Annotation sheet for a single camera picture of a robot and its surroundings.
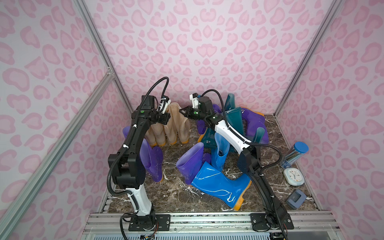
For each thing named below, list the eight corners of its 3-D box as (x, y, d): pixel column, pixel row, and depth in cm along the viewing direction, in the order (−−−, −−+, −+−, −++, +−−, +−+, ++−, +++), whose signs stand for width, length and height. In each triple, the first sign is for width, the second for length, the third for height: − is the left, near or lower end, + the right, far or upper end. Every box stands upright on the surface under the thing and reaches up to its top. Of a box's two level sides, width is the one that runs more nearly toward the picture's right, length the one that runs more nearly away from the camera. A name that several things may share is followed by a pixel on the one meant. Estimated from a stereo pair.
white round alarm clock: (287, 186, 86) (290, 184, 84) (281, 169, 93) (283, 167, 90) (304, 186, 86) (307, 184, 84) (297, 169, 93) (300, 167, 90)
